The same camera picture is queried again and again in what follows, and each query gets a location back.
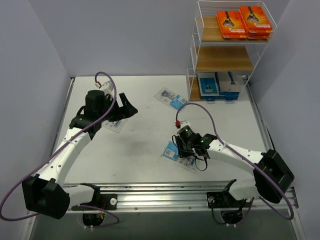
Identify clear blister razor pack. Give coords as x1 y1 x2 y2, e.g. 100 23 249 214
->
161 141 196 173
154 87 189 112
102 119 128 133

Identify grey blue Harry's box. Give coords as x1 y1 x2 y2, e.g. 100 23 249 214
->
197 72 219 101

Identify Harry's box white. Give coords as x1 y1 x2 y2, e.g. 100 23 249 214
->
215 71 240 95

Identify orange Gillette box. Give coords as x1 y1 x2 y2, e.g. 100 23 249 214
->
246 32 271 41
216 10 247 40
239 5 273 35

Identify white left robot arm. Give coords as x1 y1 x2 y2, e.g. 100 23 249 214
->
22 90 138 219

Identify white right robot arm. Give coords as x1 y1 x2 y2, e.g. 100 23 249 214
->
174 125 295 207

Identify clear blister razor pack top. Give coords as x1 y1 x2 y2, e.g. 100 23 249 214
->
154 87 189 112

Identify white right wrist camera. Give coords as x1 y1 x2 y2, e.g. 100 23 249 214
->
175 120 192 129

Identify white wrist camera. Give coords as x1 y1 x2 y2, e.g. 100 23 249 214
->
175 120 192 129
95 80 114 95

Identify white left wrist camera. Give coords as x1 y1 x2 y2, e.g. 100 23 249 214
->
95 80 114 95

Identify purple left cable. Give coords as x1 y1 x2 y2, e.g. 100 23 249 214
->
0 71 120 229

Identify purple cable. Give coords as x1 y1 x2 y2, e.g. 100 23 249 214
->
174 102 294 226
0 71 120 229

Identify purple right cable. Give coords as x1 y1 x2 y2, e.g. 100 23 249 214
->
174 102 294 226

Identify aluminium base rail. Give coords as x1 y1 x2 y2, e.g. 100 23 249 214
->
56 181 298 213

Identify white wire wooden shelf rack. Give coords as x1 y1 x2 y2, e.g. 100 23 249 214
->
186 0 277 101

